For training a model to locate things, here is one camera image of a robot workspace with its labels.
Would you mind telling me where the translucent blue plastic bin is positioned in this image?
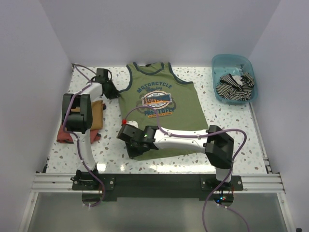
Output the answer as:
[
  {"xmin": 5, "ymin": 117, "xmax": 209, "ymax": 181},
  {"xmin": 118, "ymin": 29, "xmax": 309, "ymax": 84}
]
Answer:
[{"xmin": 211, "ymin": 54, "xmax": 258, "ymax": 105}]

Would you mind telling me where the olive green tank top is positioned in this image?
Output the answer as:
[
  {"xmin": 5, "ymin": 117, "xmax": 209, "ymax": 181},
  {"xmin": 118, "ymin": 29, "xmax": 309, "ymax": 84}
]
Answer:
[{"xmin": 118, "ymin": 61, "xmax": 210, "ymax": 162}]

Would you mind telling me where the folded mustard orange tank top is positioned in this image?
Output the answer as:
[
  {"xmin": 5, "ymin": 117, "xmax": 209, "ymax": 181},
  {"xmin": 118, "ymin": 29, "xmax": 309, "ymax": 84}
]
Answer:
[{"xmin": 66, "ymin": 100, "xmax": 105, "ymax": 133}]

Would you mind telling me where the aluminium front frame rail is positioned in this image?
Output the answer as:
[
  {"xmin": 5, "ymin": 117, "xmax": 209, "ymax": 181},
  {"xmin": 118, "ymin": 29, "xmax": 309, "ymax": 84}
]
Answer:
[{"xmin": 30, "ymin": 173, "xmax": 285, "ymax": 193}]

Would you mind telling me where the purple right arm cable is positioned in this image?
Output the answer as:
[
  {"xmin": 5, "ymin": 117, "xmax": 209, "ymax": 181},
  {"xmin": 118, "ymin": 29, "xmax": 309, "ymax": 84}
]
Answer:
[{"xmin": 120, "ymin": 106, "xmax": 249, "ymax": 232}]

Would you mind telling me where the folded rust red tank top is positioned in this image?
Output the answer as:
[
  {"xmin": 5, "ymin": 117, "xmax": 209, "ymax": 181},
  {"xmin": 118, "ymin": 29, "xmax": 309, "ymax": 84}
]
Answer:
[{"xmin": 56, "ymin": 125, "xmax": 102, "ymax": 145}]

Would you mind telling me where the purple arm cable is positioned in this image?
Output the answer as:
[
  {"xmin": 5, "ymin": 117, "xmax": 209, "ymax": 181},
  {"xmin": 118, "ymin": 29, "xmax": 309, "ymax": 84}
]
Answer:
[
  {"xmin": 62, "ymin": 64, "xmax": 107, "ymax": 208},
  {"xmin": 120, "ymin": 106, "xmax": 249, "ymax": 232}
]

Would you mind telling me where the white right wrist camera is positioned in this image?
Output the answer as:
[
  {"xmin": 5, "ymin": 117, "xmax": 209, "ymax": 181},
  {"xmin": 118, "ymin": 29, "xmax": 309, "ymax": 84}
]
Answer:
[{"xmin": 122, "ymin": 119, "xmax": 139, "ymax": 128}]

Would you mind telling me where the black white striped tank top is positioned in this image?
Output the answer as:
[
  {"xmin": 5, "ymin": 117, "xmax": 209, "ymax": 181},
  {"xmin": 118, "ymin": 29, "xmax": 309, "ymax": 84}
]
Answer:
[{"xmin": 215, "ymin": 72, "xmax": 255, "ymax": 101}]

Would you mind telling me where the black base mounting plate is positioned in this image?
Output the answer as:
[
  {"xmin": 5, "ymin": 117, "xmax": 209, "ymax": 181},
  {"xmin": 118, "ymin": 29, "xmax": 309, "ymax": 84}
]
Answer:
[{"xmin": 71, "ymin": 173, "xmax": 243, "ymax": 203}]

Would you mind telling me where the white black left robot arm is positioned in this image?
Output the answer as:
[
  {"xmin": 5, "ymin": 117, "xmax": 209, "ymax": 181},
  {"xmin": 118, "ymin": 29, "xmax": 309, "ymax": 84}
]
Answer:
[{"xmin": 61, "ymin": 68, "xmax": 120, "ymax": 172}]

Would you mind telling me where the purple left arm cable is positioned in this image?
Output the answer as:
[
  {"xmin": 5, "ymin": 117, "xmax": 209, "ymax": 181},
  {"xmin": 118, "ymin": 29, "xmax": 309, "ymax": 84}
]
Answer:
[{"xmin": 62, "ymin": 64, "xmax": 107, "ymax": 208}]

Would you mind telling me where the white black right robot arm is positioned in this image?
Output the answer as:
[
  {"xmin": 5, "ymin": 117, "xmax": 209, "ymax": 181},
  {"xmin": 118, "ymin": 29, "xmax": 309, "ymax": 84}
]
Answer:
[{"xmin": 117, "ymin": 124, "xmax": 234, "ymax": 190}]

